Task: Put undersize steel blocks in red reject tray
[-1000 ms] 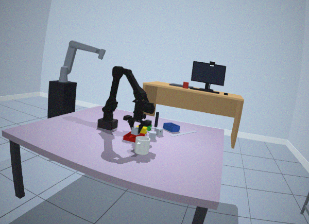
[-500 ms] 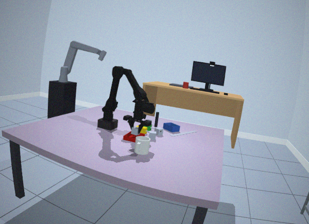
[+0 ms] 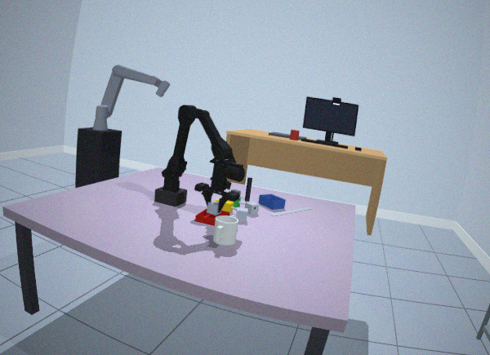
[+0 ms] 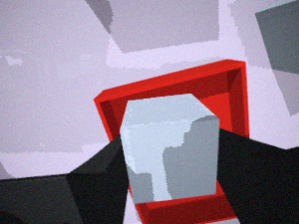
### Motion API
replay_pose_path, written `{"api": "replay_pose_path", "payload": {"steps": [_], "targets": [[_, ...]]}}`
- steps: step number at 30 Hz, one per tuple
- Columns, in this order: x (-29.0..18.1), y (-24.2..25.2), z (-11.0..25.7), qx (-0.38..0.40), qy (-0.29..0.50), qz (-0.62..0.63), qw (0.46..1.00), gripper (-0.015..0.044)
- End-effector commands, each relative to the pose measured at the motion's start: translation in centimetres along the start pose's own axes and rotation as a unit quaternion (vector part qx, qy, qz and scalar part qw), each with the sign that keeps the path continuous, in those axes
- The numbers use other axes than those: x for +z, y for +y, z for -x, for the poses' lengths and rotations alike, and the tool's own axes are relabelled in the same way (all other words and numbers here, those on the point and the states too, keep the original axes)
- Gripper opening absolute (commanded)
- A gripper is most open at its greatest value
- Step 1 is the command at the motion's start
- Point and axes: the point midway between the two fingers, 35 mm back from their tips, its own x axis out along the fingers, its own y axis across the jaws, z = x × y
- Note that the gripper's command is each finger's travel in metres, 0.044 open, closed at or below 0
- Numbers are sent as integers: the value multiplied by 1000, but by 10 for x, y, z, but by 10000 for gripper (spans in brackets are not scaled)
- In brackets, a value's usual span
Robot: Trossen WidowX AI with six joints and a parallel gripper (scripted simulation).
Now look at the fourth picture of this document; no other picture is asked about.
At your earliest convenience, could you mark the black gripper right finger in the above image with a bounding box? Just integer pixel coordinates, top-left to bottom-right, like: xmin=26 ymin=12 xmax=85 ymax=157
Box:
xmin=216 ymin=128 xmax=299 ymax=224

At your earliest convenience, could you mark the red tray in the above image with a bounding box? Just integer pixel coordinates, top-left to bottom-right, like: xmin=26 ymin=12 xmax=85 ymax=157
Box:
xmin=94 ymin=59 xmax=250 ymax=224

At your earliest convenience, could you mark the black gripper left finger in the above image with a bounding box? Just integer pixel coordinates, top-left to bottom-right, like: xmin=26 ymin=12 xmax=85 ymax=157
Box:
xmin=0 ymin=134 xmax=129 ymax=224

